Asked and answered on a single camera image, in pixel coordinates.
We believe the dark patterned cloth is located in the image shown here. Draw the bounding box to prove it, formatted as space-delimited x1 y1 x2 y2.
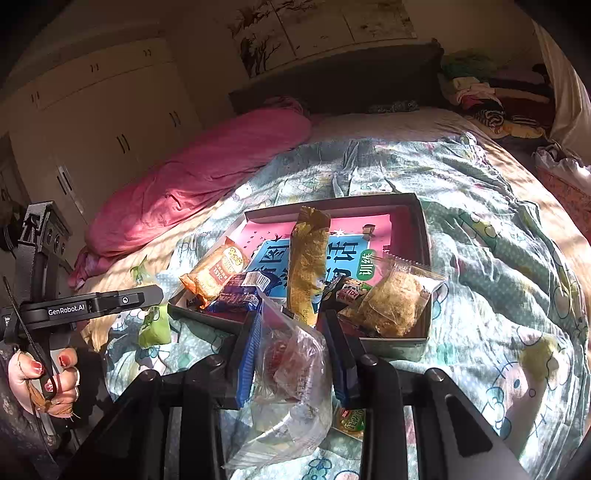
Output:
368 100 421 114

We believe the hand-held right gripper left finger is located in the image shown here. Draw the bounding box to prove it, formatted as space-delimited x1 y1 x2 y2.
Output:
62 305 264 480

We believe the clear packet with floss pastry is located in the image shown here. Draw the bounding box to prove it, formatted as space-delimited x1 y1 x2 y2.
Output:
339 254 448 340

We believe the pink and blue book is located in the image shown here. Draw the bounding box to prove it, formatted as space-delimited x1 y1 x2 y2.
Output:
226 215 393 315

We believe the cream wardrobe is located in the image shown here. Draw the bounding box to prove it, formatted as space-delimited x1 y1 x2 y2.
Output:
0 37 204 241

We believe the small green pastry packet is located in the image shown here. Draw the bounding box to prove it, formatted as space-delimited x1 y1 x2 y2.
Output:
137 305 172 349

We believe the pile of folded clothes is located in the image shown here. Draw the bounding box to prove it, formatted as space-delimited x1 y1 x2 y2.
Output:
438 48 555 139

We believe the printed cartoon blanket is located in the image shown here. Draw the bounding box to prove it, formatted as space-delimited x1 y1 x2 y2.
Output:
106 131 583 480

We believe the round biscuit packet green label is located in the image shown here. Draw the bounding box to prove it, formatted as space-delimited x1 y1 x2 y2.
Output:
332 406 366 439

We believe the wall poster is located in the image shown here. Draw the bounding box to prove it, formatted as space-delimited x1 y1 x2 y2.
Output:
226 0 416 77

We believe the pink quilt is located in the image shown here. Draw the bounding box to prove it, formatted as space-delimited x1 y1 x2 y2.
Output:
69 97 312 289

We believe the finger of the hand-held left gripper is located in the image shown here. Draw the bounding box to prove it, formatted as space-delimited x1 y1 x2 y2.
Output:
95 285 165 315

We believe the clear packet with red candy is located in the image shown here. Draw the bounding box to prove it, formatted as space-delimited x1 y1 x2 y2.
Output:
224 288 335 469

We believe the grey cardboard box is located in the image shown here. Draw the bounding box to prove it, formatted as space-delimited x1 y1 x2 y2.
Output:
167 192 435 365

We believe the person's left forearm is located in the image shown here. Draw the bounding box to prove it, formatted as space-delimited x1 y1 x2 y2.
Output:
0 342 63 480

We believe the cream curtain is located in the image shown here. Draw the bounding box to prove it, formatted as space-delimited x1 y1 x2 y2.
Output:
533 21 591 144

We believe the black and green snack packet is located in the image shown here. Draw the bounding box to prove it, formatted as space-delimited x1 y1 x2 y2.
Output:
323 276 372 308

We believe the blue snack packet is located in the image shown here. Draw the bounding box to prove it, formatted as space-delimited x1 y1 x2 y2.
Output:
205 271 282 315

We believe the long yellow snack packet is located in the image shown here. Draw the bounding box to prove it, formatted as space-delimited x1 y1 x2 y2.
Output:
286 205 332 328

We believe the person's left hand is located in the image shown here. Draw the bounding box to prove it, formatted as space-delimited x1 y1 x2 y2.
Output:
8 347 81 418

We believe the orange snack packet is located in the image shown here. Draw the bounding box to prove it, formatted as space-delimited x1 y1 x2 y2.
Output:
179 237 250 298

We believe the bed with beige sheet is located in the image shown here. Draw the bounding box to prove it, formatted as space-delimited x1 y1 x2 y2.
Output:
83 106 591 352

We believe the dark grey headboard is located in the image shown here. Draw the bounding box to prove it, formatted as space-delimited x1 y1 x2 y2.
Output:
229 41 446 116

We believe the pink patterned box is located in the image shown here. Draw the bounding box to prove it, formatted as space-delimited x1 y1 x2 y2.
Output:
538 166 591 227

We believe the white cloth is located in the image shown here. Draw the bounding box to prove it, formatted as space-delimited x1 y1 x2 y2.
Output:
533 143 591 178

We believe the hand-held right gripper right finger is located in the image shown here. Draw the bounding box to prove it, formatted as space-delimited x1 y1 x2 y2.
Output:
323 310 532 480

